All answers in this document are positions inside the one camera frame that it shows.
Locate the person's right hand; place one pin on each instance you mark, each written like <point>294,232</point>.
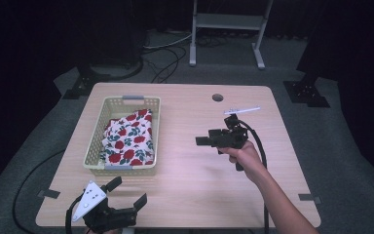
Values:
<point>246,159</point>

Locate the black stand base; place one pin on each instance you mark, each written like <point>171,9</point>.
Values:
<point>84,81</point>
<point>305,92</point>

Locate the dark tape strip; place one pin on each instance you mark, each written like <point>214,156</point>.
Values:
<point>48,193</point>
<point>309,197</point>

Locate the red floral cloth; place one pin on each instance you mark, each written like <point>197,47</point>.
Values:
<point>128,139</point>

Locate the cream plastic basket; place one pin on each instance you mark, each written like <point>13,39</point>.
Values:
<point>99,143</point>

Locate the person's left hand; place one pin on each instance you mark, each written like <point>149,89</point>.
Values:
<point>91,232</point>

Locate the white metal stand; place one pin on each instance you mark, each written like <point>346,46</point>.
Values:
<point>229,21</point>

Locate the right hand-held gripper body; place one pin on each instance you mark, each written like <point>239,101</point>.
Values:
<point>230,136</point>

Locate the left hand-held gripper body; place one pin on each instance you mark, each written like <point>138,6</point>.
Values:
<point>107,216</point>

